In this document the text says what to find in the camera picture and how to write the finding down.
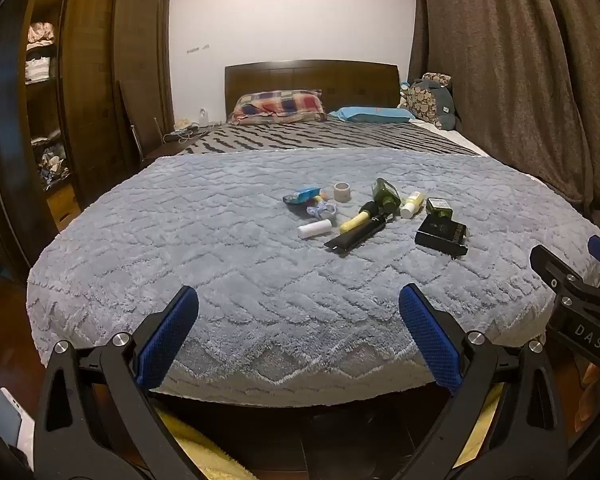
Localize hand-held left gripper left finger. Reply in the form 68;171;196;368
32;285;216;480

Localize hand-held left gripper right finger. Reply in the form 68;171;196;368
397;282;571;480

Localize black box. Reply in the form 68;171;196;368
415;215;469;257

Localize dark green jar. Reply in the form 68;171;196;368
425;197;453;221

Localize black tube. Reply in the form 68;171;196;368
324;214;396;256

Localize small cream bottle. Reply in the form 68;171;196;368
400;191;425;219

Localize yellow tube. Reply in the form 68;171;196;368
339;210;376;234

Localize olive green glass bottle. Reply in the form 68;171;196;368
371;178;402;216

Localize white cylinder container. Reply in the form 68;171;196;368
298;220;333;240

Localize clear plastic wrapper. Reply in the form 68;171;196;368
306;199;337;222

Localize blue snack packet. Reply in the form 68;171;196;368
283;187;321;206

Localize person's right hand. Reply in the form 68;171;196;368
580;360;600;421

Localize grey plush blanket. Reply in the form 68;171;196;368
26;149;600;408

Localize yellow fluffy mat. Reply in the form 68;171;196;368
152;406;253;480

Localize white bed sheet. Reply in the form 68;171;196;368
410;119;483;155

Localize white flat device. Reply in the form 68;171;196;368
0;386;25;450

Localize grey plush toy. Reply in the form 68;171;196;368
427;82;462;131

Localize wooden nightstand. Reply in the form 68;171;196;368
145;127;212;162

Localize brown curtain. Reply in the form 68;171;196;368
407;0;600;241

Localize log print cushion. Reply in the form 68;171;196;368
407;72;453;123

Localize pile of mixed clothes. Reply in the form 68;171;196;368
32;130;72;191

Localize blue pillow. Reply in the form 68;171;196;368
328;106;416;124

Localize grey black striped bedspread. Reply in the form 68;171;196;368
180;120;481;157

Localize plaid pillow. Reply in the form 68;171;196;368
228;90;327;125

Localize wooden wardrobe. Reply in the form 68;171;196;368
0;0;176;281

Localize wooden headboard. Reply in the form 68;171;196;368
224;60;400;122

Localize white folded clothes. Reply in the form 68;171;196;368
25;57;52;83

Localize pink folded clothes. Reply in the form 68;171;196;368
27;21;56;51

